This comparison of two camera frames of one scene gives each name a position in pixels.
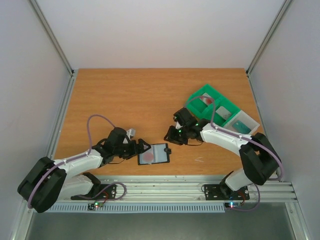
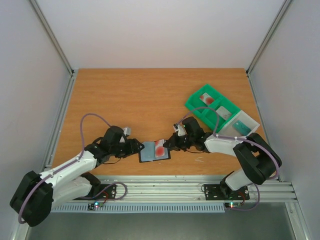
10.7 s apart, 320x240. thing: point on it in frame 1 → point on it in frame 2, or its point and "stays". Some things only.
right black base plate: [217, 192] stays
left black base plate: [99, 192] stays
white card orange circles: [147, 157] → [159, 149]
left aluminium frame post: [52, 37] stays
